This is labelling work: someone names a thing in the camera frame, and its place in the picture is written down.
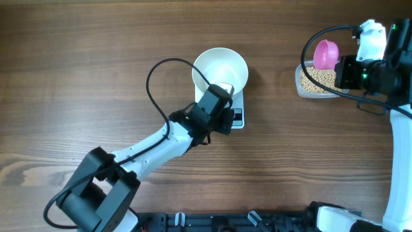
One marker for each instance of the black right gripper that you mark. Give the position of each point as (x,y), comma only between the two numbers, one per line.
(345,67)

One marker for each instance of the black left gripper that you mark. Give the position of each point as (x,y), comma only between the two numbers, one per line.
(227,120)

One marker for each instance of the pink measuring scoop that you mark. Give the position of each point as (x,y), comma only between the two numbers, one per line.
(326,55)

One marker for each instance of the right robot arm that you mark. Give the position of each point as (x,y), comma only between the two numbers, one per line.
(380,74)

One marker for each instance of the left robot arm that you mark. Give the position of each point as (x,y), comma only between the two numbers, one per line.
(99,194)

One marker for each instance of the white digital kitchen scale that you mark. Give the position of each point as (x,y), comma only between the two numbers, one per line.
(239,113)

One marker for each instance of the white bowl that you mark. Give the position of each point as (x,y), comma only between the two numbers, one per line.
(223,65)

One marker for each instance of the soybeans pile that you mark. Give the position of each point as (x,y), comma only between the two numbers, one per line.
(324,77)

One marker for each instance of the clear plastic container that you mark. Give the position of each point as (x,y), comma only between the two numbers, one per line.
(304,94)

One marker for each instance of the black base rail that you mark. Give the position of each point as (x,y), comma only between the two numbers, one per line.
(287,221)

